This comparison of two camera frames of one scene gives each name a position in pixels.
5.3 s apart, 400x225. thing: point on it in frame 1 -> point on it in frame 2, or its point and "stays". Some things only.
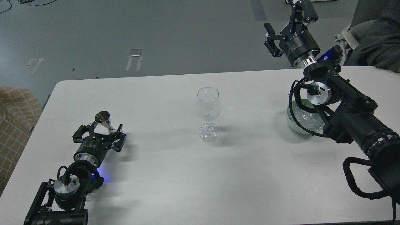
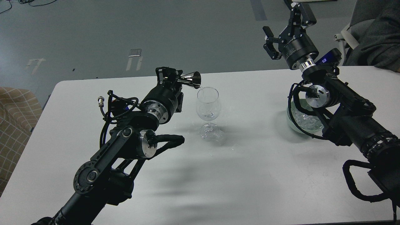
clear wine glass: x=208 y=107 stays
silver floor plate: x=136 y=52 stays
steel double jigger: x=103 y=117 -> x=193 y=79
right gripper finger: x=298 y=6 stays
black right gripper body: x=296 y=41 stays
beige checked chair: x=20 y=109 stays
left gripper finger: x=77 y=136 -> x=167 y=76
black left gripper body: x=93 y=148 -> x=164 y=100
